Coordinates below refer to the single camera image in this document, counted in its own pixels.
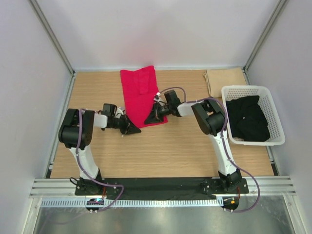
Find aluminium corner post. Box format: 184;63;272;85
28;0;75;76
243;0;289;74

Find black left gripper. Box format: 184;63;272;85
112;114;140;135

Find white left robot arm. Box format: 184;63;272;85
58;103;141;195

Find aluminium frame rail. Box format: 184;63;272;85
30;176;296;197

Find black t shirt in basket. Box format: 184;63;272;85
226;96;271;142

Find white slotted cable duct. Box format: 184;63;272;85
41;197;223;208

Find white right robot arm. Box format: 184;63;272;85
144;89;242;193

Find white perforated plastic basket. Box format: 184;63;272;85
221;85;285;146

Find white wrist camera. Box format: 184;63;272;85
115;107;125;117
154;92;161;102

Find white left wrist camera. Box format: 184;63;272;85
115;107;125;117

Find left aluminium corner post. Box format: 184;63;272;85
28;0;75;76

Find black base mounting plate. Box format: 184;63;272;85
69;177;249;200

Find right aluminium corner post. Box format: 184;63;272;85
243;0;289;74

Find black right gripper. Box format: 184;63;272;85
144;102;172;125

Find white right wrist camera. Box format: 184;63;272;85
154;92;161;102

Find folded beige t shirt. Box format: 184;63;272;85
203;67;246;98

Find pink red t shirt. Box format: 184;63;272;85
120;66;159;128

